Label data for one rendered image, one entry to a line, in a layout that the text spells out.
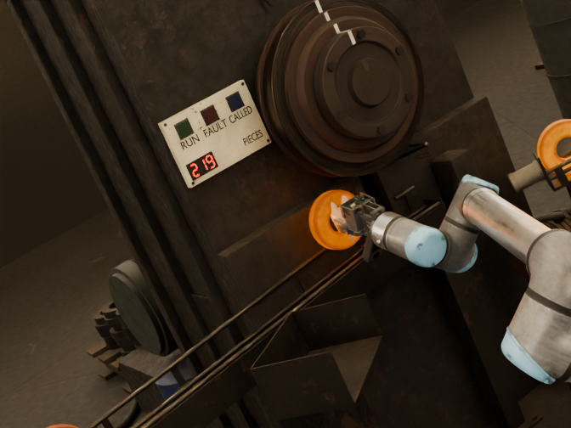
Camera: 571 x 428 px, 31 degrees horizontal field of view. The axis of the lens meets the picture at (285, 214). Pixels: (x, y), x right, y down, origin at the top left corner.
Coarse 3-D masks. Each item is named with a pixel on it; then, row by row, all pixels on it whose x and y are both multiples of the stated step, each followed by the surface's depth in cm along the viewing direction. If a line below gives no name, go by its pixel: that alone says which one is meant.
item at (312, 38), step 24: (312, 24) 256; (336, 24) 257; (360, 24) 260; (384, 24) 266; (312, 48) 253; (408, 48) 270; (288, 72) 253; (312, 72) 254; (288, 96) 253; (312, 96) 254; (312, 120) 255; (408, 120) 271; (312, 144) 257; (336, 144) 258; (360, 144) 261; (384, 144) 267
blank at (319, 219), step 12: (336, 192) 262; (348, 192) 264; (324, 204) 260; (336, 204) 262; (312, 216) 260; (324, 216) 260; (312, 228) 260; (324, 228) 260; (324, 240) 260; (336, 240) 262; (348, 240) 263
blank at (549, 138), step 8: (560, 120) 278; (568, 120) 277; (552, 128) 276; (560, 128) 276; (568, 128) 277; (544, 136) 277; (552, 136) 277; (560, 136) 277; (568, 136) 277; (544, 144) 277; (552, 144) 278; (544, 152) 278; (552, 152) 278; (544, 160) 279; (552, 160) 279; (560, 160) 279
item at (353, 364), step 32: (288, 320) 244; (320, 320) 245; (352, 320) 242; (288, 352) 241; (320, 352) 246; (352, 352) 239; (288, 384) 223; (320, 384) 220; (352, 384) 227; (288, 416) 227; (352, 416) 236
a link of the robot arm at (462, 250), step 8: (448, 224) 242; (448, 232) 242; (456, 232) 241; (464, 232) 240; (448, 240) 239; (456, 240) 241; (464, 240) 241; (472, 240) 242; (448, 248) 239; (456, 248) 241; (464, 248) 241; (472, 248) 245; (448, 256) 239; (456, 256) 241; (464, 256) 242; (472, 256) 244; (440, 264) 240; (448, 264) 241; (456, 264) 242; (464, 264) 244; (472, 264) 245; (456, 272) 246
